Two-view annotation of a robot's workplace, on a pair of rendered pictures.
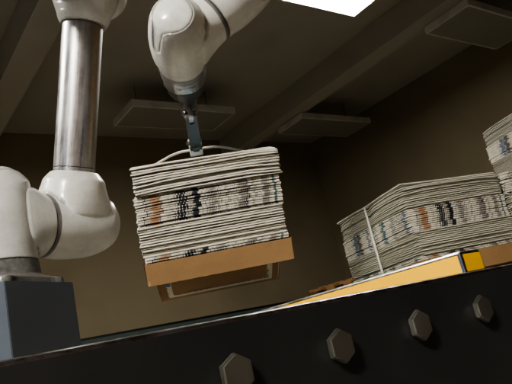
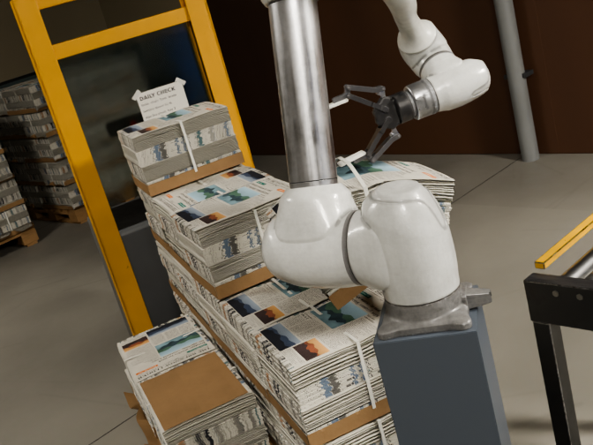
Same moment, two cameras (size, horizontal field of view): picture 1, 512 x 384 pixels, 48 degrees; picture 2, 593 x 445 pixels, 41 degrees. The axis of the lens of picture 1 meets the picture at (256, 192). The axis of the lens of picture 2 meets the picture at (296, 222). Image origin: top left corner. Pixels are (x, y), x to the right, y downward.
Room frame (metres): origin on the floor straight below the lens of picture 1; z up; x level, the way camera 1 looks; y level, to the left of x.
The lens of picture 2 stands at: (1.42, 2.00, 1.72)
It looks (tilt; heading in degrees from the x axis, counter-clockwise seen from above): 18 degrees down; 269
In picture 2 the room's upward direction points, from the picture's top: 16 degrees counter-clockwise
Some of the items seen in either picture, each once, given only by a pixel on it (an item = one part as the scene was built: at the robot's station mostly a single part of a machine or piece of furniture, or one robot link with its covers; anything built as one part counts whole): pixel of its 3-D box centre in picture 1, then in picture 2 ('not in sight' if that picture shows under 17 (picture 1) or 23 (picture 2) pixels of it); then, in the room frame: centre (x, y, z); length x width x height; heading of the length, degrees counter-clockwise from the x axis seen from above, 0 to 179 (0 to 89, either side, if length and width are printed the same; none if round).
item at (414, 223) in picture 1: (423, 241); (247, 235); (1.56, -0.41, 0.95); 0.38 x 0.29 x 0.23; 19
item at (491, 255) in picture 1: (432, 272); (255, 260); (1.55, -0.41, 0.86); 0.38 x 0.29 x 0.04; 19
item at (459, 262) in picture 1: (306, 307); (578, 232); (0.64, -0.03, 0.81); 0.43 x 0.03 x 0.02; 38
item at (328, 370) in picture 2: not in sight; (306, 392); (1.51, -0.28, 0.42); 1.17 x 0.39 x 0.83; 108
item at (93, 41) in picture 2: not in sight; (121, 33); (1.86, -1.39, 1.62); 0.75 x 0.06 x 0.06; 18
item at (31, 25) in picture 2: not in sight; (101, 215); (2.18, -1.29, 0.92); 0.09 x 0.09 x 1.85; 18
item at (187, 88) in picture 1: (182, 70); (419, 100); (1.03, 0.09, 1.32); 0.09 x 0.06 x 0.09; 96
